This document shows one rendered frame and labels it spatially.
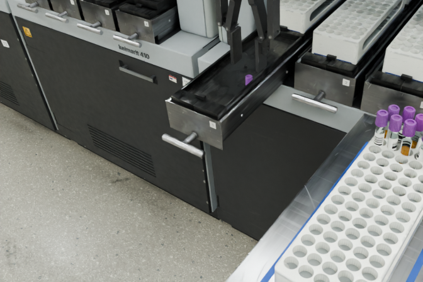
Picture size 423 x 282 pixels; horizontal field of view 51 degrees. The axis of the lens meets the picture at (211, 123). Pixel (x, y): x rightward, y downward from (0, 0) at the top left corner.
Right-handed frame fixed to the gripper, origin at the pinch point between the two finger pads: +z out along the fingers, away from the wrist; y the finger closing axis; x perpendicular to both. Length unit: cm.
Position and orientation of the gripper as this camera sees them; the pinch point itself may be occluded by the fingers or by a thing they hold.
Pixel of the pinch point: (248, 50)
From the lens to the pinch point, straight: 87.6
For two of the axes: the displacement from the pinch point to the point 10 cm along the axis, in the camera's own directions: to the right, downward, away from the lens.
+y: -8.0, -3.2, 5.1
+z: 0.8, 7.7, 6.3
